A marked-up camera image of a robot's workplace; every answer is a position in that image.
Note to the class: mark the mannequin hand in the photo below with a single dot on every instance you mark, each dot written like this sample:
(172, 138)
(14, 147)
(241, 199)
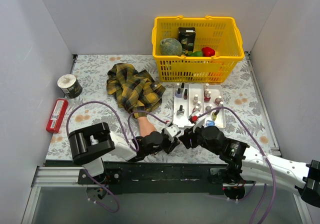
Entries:
(146, 126)

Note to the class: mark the green bell pepper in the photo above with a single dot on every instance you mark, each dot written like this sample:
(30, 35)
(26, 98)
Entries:
(198, 53)

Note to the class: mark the blue polish bottle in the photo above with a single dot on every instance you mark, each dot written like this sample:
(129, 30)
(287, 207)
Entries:
(209, 123)

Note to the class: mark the green melon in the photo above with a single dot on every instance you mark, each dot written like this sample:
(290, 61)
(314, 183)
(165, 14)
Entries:
(170, 47)

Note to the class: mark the dark red polish bottle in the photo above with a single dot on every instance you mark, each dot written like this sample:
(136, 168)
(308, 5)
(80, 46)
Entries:
(185, 94)

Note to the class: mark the yellow plastic basket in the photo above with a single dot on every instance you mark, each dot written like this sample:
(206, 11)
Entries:
(219, 33)

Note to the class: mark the clear polish bottle white cap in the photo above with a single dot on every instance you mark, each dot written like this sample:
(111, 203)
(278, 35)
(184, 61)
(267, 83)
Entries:
(195, 99)

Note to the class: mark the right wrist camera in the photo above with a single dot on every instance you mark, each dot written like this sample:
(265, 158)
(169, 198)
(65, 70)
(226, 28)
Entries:
(197, 118)

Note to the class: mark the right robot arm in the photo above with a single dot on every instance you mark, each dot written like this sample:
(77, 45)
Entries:
(245, 162)

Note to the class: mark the floral table mat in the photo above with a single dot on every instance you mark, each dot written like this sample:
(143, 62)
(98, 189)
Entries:
(245, 116)

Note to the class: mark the pink iridescent polish bottle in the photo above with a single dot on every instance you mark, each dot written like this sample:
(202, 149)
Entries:
(197, 107)

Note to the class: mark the red bell pepper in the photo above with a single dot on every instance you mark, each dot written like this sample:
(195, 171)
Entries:
(208, 52)

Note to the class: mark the lilac polish bottle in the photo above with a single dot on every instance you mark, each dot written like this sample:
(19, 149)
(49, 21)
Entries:
(178, 90)

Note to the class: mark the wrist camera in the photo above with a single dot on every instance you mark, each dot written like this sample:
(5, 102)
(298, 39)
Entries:
(172, 130)
(197, 118)

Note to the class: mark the white divided tray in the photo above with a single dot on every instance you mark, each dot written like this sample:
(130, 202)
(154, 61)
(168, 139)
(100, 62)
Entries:
(182, 121)

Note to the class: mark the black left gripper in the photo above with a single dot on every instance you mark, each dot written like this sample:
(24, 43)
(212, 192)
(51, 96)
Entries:
(167, 142)

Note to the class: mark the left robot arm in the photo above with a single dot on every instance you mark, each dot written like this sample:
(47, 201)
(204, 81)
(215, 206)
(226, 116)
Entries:
(89, 144)

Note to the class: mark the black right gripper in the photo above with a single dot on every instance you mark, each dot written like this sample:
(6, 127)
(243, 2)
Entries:
(191, 139)

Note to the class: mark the glitter polish bottle black cap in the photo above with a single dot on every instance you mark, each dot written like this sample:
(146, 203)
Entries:
(180, 111)

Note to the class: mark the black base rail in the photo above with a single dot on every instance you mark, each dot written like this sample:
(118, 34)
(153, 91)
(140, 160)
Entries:
(160, 178)

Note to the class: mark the pale glitter polish bottle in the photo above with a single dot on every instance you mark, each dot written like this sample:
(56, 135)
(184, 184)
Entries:
(218, 100)

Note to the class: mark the red flat box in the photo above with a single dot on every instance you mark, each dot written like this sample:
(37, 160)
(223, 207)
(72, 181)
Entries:
(57, 115)

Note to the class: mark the yellow plaid shirt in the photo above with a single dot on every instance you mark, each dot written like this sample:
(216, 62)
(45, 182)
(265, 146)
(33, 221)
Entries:
(135, 91)

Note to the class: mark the yellow polish bottle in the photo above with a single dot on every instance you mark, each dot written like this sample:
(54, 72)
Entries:
(215, 114)

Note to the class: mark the red glitter polish bottle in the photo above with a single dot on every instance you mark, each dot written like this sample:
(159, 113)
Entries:
(207, 96)

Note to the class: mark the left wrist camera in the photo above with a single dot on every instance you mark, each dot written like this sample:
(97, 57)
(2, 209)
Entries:
(172, 130)

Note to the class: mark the black tin with white lid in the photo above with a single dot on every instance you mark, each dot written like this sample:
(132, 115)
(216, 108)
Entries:
(70, 85)

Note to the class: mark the black carton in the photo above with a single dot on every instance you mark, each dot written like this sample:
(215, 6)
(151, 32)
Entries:
(187, 36)

